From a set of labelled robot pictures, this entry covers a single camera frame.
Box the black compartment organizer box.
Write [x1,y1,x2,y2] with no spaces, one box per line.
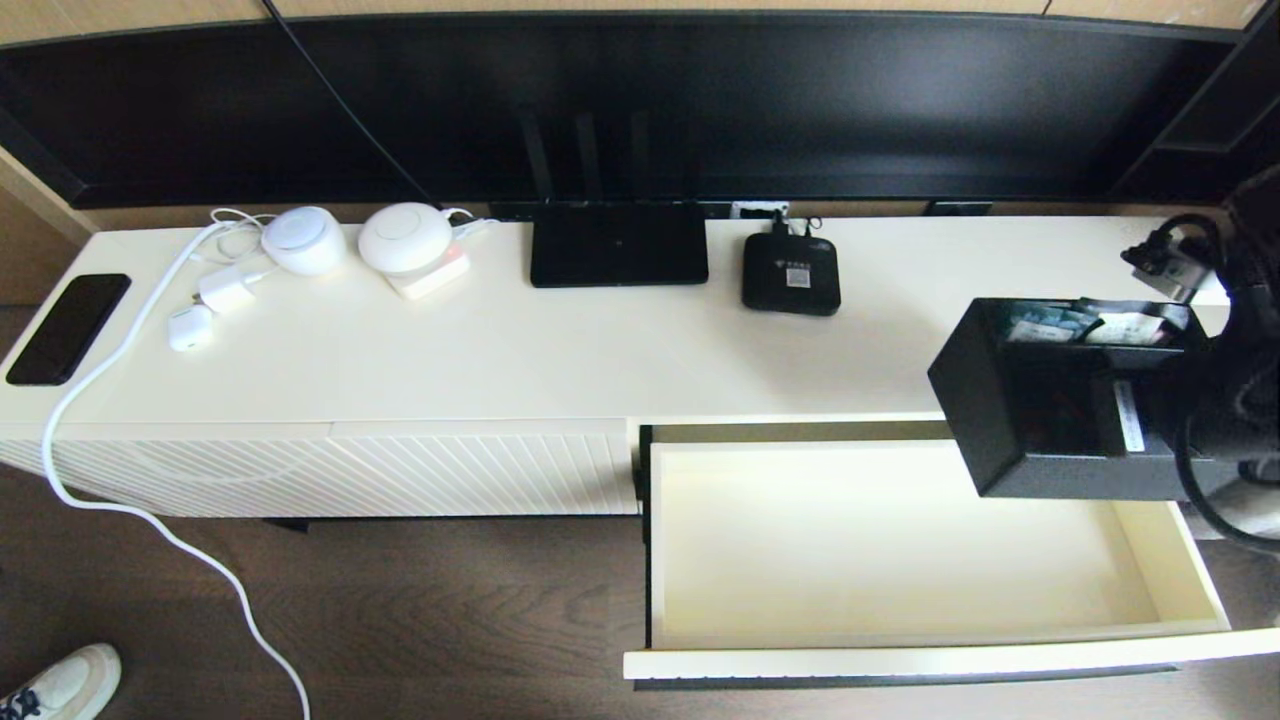
[927,296,1241,502]

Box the cream drawer with black handle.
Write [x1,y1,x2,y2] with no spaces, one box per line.
[622,418,1280,691]

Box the cream TV cabinet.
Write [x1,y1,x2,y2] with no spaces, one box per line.
[0,216,1271,533]

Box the white paper packet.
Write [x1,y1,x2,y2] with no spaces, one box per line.
[1085,312,1171,347]

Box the green snack packet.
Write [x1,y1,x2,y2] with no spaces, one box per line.
[1005,305,1096,344]

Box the black flat television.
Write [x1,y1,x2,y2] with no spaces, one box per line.
[0,12,1241,213]

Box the black square set-top box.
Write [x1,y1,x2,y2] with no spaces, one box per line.
[742,233,842,317]

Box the black router with antennas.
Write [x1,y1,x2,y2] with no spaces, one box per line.
[518,110,710,289]

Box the cream square socket block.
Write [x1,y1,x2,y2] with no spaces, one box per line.
[383,251,470,300]

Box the white round puck device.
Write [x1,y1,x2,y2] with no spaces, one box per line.
[357,202,453,274]

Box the small white dome speaker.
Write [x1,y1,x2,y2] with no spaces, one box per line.
[261,205,348,277]

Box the white charger adapter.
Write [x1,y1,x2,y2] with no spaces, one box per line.
[196,263,273,317]

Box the white earbuds case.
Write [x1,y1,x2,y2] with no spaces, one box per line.
[167,304,214,352]

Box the black smartphone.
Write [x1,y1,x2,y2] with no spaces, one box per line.
[5,273,132,387]

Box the white sneaker with dark laces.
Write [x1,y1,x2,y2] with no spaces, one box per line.
[0,643,123,720]

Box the black wall shelf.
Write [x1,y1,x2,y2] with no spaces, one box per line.
[1105,0,1280,206]

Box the thin black hanging cable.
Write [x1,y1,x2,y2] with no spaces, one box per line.
[262,0,441,206]

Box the thin white charger cable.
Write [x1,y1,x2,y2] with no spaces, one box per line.
[193,207,279,264]

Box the thick white power cable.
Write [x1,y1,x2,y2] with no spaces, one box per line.
[40,221,313,720]

